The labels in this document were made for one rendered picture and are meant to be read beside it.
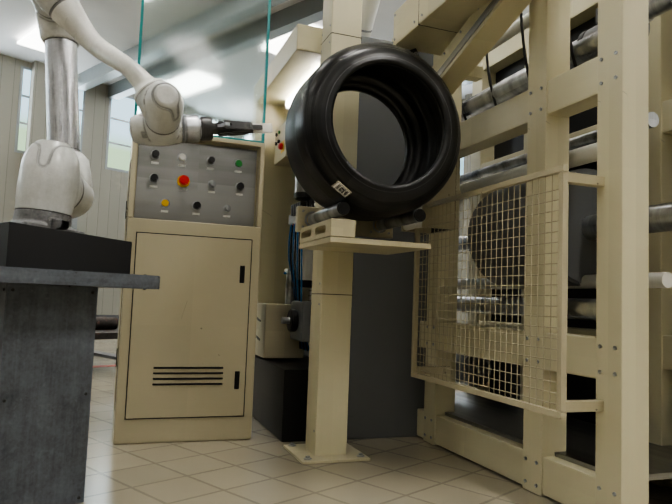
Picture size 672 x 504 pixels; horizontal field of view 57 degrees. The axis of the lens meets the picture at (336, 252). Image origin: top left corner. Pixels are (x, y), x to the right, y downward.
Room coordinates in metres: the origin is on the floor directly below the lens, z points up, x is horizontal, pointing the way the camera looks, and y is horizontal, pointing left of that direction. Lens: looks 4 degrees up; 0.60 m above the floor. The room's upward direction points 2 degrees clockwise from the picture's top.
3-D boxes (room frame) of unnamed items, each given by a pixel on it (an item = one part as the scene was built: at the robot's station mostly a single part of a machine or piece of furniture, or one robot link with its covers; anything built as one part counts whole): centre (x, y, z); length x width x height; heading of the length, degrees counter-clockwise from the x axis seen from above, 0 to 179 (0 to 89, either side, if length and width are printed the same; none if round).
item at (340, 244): (2.23, -0.09, 0.80); 0.37 x 0.36 x 0.02; 110
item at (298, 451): (2.47, 0.01, 0.01); 0.27 x 0.27 x 0.02; 20
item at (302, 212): (2.40, -0.03, 0.90); 0.40 x 0.03 x 0.10; 110
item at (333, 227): (2.19, 0.04, 0.83); 0.36 x 0.09 x 0.06; 20
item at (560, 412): (2.13, -0.48, 0.65); 0.90 x 0.02 x 0.70; 20
